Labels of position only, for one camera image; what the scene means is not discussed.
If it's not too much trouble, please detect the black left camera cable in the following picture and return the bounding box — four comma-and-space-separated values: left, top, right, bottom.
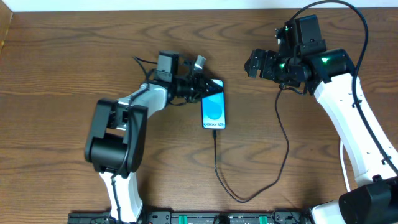
110, 55, 159, 223

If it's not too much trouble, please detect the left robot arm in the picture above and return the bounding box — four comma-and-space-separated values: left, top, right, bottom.
84, 50, 223, 223

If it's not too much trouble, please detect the blue Galaxy smartphone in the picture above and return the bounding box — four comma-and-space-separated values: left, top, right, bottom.
201, 91, 226, 129

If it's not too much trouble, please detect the black USB charging cable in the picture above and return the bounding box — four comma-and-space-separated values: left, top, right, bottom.
211, 82, 307, 203

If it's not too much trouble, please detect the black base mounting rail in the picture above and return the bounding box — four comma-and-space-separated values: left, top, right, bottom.
67, 211, 312, 224

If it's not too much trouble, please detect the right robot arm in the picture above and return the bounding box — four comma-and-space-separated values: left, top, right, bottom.
244, 15, 397, 223

